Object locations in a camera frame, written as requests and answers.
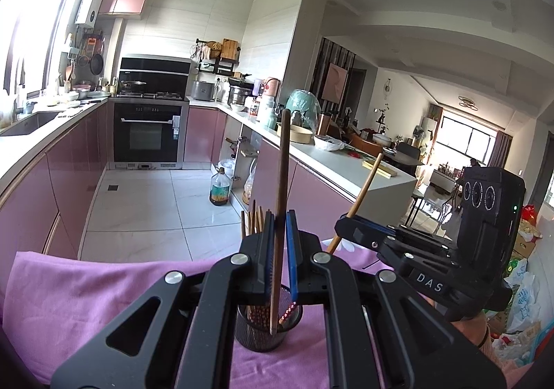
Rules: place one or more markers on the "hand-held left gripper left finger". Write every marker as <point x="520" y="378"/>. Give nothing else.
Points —
<point x="259" y="267"/>

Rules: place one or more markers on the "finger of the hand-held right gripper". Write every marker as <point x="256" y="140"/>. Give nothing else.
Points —
<point x="381" y="228"/>
<point x="359" y="237"/>

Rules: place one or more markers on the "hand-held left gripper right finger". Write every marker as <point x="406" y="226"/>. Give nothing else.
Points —
<point x="292" y="267"/>

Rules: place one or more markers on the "light wooden chopstick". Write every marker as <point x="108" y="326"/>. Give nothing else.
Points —
<point x="365" y="185"/>

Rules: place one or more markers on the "bunch of wooden chopsticks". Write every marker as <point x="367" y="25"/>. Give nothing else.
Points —
<point x="253" y="220"/>

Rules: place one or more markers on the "black mesh holder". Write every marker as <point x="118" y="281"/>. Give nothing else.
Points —
<point x="259" y="337"/>

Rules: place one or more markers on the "dark brown chopstick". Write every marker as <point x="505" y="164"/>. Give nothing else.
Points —
<point x="283" y="164"/>

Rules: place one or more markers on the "person's right hand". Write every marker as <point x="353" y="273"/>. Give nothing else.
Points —
<point x="469" y="330"/>

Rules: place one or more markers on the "cardboard box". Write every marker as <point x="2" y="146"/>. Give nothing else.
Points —
<point x="526" y="246"/>

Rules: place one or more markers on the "yellow flat box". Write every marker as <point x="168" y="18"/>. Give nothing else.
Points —
<point x="385" y="171"/>

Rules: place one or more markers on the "pink peninsula cabinets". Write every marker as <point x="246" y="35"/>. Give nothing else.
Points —
<point x="311" y="190"/>

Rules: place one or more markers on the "brown curtain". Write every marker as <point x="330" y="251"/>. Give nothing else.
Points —
<point x="502" y="148"/>

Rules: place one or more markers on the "white plastic bag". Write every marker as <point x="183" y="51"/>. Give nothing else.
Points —
<point x="521" y="298"/>

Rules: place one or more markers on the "living room window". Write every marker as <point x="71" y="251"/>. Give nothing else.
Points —
<point x="467" y="138"/>

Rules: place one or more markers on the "cooking oil bottle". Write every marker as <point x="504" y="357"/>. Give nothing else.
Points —
<point x="220" y="192"/>

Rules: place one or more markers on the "white bowl in plastic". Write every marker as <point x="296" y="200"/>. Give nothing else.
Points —
<point x="329" y="143"/>

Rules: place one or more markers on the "beige round basin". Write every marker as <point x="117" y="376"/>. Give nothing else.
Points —
<point x="301" y="134"/>

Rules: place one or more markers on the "pink kettle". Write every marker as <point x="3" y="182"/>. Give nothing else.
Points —
<point x="272" y="88"/>

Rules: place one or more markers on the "steel stock pot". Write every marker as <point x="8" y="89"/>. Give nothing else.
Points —
<point x="239" y="95"/>

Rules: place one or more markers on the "pink floral tablecloth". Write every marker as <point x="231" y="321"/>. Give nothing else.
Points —
<point x="86" y="293"/>

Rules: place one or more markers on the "black built-in oven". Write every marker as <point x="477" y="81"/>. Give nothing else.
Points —
<point x="147" y="133"/>

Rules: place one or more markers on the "lilac small appliance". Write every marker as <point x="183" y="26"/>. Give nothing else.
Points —
<point x="259" y="87"/>

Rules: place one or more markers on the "silver rice cooker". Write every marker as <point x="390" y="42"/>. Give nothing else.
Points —
<point x="203" y="91"/>

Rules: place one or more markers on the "pink base cabinets with sink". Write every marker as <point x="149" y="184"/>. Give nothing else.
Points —
<point x="65" y="172"/>

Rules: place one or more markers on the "wooden cutting board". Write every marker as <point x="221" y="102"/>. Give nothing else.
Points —
<point x="229" y="49"/>

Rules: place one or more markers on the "black range hood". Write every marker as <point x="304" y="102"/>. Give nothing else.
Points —
<point x="153" y="66"/>

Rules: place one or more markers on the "black frying pan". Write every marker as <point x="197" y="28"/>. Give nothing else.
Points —
<point x="96" y="64"/>

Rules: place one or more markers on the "steel sink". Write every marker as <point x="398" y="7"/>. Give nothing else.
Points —
<point x="30" y="122"/>

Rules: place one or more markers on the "steel faucet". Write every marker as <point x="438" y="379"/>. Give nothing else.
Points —
<point x="16" y="105"/>

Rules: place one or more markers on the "white water heater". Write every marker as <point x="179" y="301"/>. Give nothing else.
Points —
<point x="91" y="1"/>

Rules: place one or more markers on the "kitchen window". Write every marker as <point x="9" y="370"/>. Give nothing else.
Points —
<point x="34" y="16"/>

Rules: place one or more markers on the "wall clock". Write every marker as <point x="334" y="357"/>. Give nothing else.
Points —
<point x="387" y="88"/>

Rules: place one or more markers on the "brown wall picture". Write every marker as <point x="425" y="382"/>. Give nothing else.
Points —
<point x="335" y="81"/>

